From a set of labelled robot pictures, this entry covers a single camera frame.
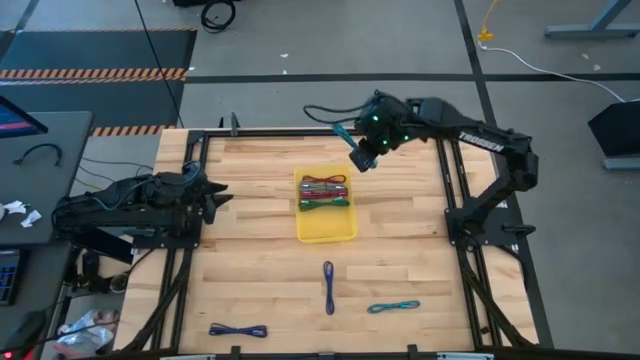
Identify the yellow plastic bin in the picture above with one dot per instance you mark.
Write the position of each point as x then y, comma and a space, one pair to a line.
325, 227

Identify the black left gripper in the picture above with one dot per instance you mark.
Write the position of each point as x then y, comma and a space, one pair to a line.
202, 197

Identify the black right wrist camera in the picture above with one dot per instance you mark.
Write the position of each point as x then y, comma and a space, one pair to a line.
362, 157

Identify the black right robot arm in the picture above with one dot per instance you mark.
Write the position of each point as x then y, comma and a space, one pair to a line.
490, 142

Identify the grey side desk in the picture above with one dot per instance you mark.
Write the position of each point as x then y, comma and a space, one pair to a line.
45, 190

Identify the blue-grey legged workbench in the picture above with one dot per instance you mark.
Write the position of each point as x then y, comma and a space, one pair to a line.
590, 31

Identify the black aluminium table frame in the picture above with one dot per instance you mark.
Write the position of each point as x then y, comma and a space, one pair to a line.
270, 132

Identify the black keyboard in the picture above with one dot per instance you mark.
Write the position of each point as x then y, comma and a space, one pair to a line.
7, 280

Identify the crumpled white paper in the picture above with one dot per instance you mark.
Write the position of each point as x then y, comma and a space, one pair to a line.
31, 218
15, 206

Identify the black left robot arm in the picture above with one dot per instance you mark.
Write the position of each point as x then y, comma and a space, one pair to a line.
110, 210

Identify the black table clamp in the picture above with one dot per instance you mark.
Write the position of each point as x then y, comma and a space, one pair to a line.
233, 124

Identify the black floor box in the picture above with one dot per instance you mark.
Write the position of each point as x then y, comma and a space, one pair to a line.
620, 127

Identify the computer monitor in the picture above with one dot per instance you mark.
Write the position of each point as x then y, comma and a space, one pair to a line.
15, 120

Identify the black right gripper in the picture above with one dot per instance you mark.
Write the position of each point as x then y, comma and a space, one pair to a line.
382, 140

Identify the clear plastic bag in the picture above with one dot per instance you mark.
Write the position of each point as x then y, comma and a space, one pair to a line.
85, 335

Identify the black hazard-striped floor mat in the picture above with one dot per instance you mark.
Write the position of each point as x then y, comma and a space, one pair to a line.
100, 50

